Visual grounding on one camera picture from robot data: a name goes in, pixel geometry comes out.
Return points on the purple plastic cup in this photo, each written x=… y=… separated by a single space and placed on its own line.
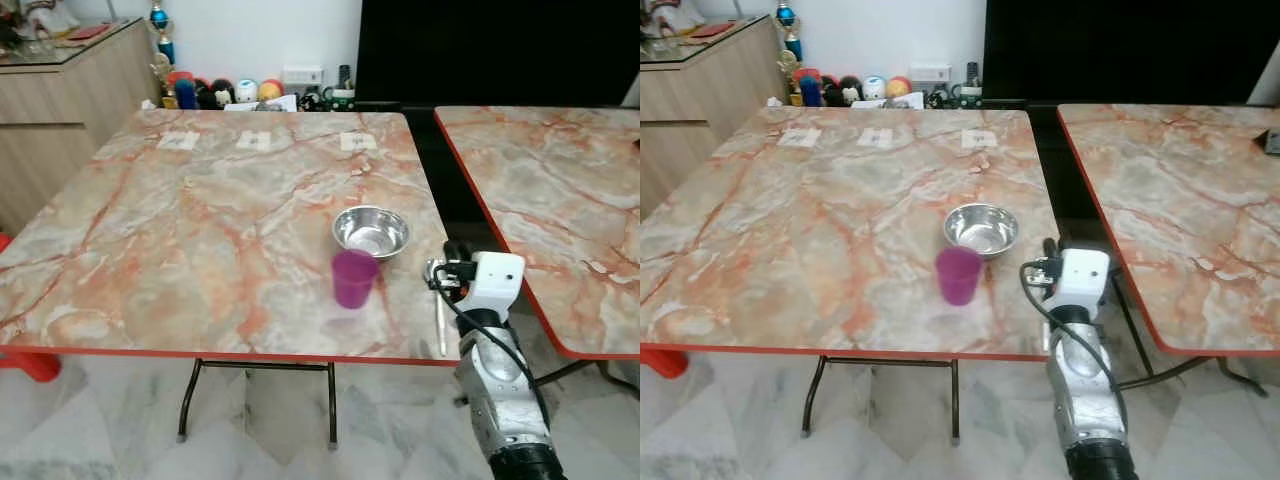
x=958 y=280
x=354 y=283

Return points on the red book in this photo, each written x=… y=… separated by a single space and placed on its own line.
x=712 y=30
x=86 y=32

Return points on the small golden trophy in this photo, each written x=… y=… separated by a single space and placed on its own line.
x=789 y=75
x=161 y=78

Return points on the marble pattern folding table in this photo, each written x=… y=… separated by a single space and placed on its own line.
x=200 y=230
x=570 y=200
x=1190 y=210
x=830 y=230

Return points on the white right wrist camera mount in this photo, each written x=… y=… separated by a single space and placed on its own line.
x=1084 y=278
x=498 y=280

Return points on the small dark toy car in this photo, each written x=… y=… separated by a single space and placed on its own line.
x=335 y=99
x=955 y=97

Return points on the white paper label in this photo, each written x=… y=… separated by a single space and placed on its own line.
x=178 y=141
x=799 y=138
x=254 y=141
x=980 y=139
x=358 y=142
x=875 y=138

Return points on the white and blue ball toy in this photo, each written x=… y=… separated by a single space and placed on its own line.
x=874 y=88
x=246 y=90

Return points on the small black device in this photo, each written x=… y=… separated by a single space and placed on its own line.
x=1273 y=142

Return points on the stainless steel bowl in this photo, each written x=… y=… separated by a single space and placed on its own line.
x=371 y=236
x=982 y=232

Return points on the black television screen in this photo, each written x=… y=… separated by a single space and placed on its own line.
x=1120 y=50
x=500 y=50

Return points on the red plastic stool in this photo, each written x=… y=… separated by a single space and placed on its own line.
x=662 y=362

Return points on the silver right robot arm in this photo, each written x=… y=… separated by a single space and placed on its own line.
x=500 y=390
x=1085 y=390

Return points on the white wall socket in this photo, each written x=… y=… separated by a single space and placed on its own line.
x=929 y=73
x=303 y=76

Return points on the light wooden cabinet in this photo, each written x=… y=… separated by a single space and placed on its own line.
x=60 y=120
x=700 y=110

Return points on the orange yellow ball toy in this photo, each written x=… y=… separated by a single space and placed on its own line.
x=899 y=87
x=271 y=90

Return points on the blue globe trophy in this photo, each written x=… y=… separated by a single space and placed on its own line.
x=788 y=18
x=160 y=20

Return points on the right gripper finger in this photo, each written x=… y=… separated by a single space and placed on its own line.
x=456 y=251
x=1051 y=250
x=1038 y=272
x=440 y=276

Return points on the red and blue toy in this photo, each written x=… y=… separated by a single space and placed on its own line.
x=809 y=88
x=183 y=90

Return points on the black metal table leg frame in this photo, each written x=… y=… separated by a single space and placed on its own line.
x=580 y=368
x=953 y=400
x=1135 y=330
x=331 y=400

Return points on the metal spoon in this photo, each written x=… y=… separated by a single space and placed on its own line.
x=441 y=325
x=1045 y=338

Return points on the white decorative figurine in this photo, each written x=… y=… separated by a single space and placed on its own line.
x=40 y=15
x=670 y=13

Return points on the black round toy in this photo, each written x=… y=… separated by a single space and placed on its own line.
x=215 y=95
x=842 y=92

